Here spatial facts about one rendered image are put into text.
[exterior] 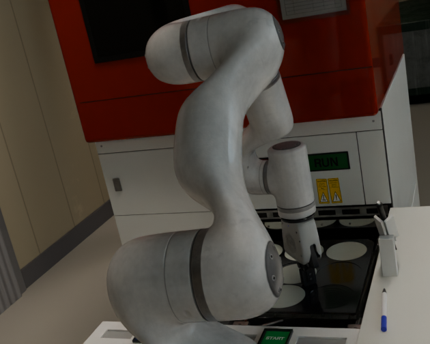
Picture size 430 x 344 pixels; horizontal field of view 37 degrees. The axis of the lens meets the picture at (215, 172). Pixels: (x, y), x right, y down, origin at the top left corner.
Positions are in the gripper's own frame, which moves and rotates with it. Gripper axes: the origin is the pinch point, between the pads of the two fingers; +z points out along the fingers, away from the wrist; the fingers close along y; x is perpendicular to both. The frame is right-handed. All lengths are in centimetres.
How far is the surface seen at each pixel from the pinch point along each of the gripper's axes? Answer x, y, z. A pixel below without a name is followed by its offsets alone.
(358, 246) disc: 18.6, -7.9, 2.1
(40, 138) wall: -31, -298, 14
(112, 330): -45.5, -1.2, -3.6
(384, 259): 8.7, 18.8, -8.4
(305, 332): -14.0, 25.1, -3.9
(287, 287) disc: -4.7, -1.8, 2.1
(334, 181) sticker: 20.2, -18.0, -12.3
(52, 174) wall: -30, -299, 39
